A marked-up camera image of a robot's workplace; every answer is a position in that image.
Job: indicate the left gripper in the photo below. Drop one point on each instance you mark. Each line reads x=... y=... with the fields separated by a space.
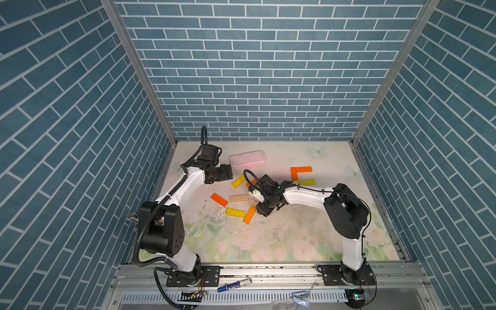
x=226 y=172

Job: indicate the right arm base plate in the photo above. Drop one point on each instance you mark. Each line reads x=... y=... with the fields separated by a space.
x=336 y=275

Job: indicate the blue screwdriver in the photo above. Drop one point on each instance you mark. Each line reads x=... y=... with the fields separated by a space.
x=234 y=285

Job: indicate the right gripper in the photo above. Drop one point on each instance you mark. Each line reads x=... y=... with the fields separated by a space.
x=261 y=210

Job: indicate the aluminium rail frame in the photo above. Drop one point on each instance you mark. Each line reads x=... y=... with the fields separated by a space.
x=400 y=285

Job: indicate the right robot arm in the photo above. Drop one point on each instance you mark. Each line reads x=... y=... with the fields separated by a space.
x=348 y=214

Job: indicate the orange block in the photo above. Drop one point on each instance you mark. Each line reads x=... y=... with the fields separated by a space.
x=294 y=174
x=250 y=214
x=304 y=169
x=253 y=183
x=219 y=200

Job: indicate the pink pen cup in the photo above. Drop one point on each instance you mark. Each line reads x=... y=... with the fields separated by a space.
x=133 y=217

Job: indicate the yellow block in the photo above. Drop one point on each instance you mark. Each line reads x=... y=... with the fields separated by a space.
x=308 y=182
x=235 y=213
x=238 y=182

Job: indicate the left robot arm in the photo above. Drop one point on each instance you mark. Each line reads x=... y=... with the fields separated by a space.
x=161 y=231

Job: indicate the pink pencil case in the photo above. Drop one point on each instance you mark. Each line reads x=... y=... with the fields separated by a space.
x=247 y=160

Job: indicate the natural wood block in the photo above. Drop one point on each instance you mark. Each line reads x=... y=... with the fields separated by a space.
x=239 y=198
x=253 y=202

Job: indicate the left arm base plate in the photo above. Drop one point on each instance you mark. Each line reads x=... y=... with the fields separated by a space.
x=207 y=276

